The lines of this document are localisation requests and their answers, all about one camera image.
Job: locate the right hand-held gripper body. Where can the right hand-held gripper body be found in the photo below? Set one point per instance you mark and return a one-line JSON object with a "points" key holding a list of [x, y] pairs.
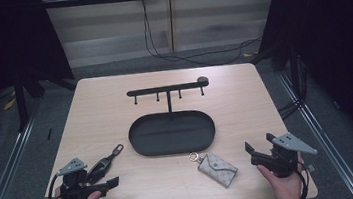
{"points": [[282, 158]]}

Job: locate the person's right hand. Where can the person's right hand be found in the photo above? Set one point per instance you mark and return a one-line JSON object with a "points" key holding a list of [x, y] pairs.
{"points": [[283, 188]]}

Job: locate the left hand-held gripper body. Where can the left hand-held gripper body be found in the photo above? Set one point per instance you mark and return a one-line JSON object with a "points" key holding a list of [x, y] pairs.
{"points": [[74, 191]]}

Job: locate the grey patterned key pouch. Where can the grey patterned key pouch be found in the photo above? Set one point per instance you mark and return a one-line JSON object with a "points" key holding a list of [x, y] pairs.
{"points": [[217, 170]]}

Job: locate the black key rack with tray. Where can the black key rack with tray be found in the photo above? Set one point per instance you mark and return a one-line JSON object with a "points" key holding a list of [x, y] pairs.
{"points": [[171, 133]]}

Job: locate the small black floor marker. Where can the small black floor marker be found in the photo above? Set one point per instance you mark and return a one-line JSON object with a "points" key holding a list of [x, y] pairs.
{"points": [[49, 134]]}

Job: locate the yellow floor tape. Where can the yellow floor tape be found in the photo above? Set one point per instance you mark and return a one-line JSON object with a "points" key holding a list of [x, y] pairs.
{"points": [[10, 104]]}

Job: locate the black curtain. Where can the black curtain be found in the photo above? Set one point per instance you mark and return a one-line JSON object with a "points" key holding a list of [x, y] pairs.
{"points": [[336, 44], [4, 45]]}

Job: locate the black metal stand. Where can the black metal stand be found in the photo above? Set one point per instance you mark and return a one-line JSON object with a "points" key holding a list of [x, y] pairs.
{"points": [[21, 103]]}

